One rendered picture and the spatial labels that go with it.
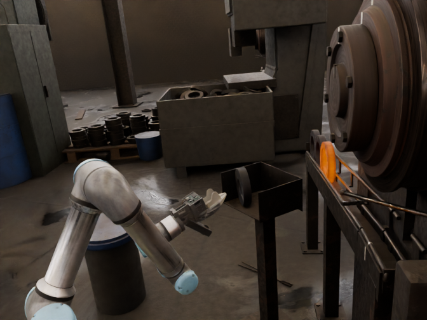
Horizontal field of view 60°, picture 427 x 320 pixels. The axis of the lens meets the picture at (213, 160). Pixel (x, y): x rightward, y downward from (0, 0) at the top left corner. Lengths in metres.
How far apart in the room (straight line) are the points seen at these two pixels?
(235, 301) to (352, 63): 1.45
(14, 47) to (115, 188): 3.18
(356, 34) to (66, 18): 11.45
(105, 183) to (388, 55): 0.73
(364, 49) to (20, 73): 3.62
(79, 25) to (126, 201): 11.00
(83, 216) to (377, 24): 0.89
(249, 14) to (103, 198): 2.65
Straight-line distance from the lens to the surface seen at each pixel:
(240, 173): 1.45
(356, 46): 0.81
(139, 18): 11.32
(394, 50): 0.78
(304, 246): 2.36
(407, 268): 0.84
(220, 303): 1.97
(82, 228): 1.18
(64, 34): 12.13
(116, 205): 1.04
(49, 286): 1.25
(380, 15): 0.84
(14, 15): 8.37
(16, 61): 4.10
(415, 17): 0.75
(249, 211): 1.46
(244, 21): 3.43
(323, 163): 1.79
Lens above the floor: 1.27
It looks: 19 degrees down
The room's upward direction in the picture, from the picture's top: 5 degrees counter-clockwise
